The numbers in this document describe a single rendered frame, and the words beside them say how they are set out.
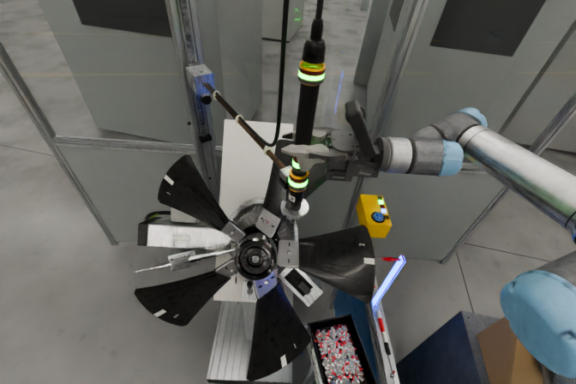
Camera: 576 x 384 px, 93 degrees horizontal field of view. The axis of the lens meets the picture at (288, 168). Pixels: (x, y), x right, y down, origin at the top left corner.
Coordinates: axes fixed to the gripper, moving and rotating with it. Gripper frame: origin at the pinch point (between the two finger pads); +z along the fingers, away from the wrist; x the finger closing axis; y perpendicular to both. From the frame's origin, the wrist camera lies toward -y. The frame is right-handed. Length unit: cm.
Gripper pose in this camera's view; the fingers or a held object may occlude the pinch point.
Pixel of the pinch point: (288, 140)
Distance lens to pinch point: 55.7
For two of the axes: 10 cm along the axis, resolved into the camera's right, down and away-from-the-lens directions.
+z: -10.0, -0.6, -0.3
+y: -0.6, 7.5, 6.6
